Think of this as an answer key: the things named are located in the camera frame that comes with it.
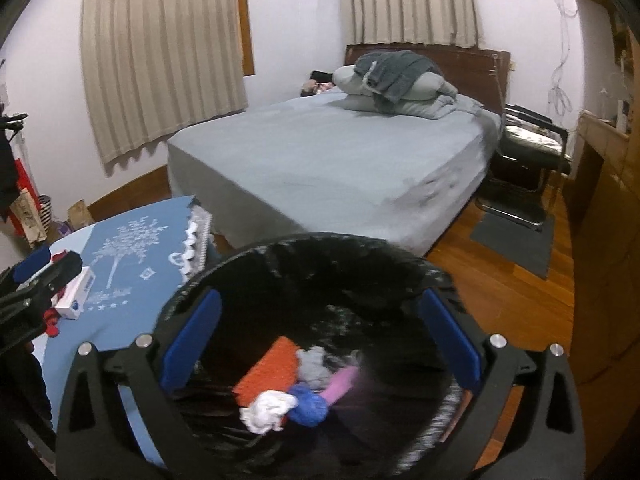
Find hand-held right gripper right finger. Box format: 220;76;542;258
420;287;587;480

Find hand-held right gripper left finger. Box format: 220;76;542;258
56;287;224;480

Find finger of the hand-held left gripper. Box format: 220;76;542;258
0;251;84;322
12;247;54;284

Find small white blue box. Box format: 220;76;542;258
54;266;97;320

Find orange foam net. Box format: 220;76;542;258
232;337;301;407

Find white tissue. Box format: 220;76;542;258
239;391;299;436

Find pink face mask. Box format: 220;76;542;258
320;364;362;404

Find grey paper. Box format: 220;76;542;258
296;346;334;391

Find blue plastic bag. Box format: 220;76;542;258
287;385;330;429

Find black lined trash bin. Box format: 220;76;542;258
152;232;468;480

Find beige printed tote bag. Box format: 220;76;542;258
10;192;44;247

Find striped bag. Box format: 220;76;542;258
37;195;54;232

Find light blue tablecloth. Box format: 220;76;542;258
42;230;168;467

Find brown paper bag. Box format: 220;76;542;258
67;200;91;229

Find grey floor mat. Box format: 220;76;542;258
470;212;556;281

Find black clothes hanger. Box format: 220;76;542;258
0;112;29;134

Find black metal chair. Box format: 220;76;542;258
474;50;574;232

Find patterned chair cushion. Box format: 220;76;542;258
505;125;564;154

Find bed with grey sheet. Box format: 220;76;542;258
166;92;504;259

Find wide beige curtain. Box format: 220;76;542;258
80;0;250;179

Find dark wooden headboard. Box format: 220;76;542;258
344;44;511;117

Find folded grey duvet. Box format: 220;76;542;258
332;62;484;120

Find dark grey clothing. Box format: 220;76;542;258
355;51;442;104

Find pinkish item beside bed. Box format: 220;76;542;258
300;81;347;97

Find narrow beige curtain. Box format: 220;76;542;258
338;0;485;51

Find white hanging cables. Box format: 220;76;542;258
545;0;577;117

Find wooden window frame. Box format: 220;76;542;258
232;0;256;77

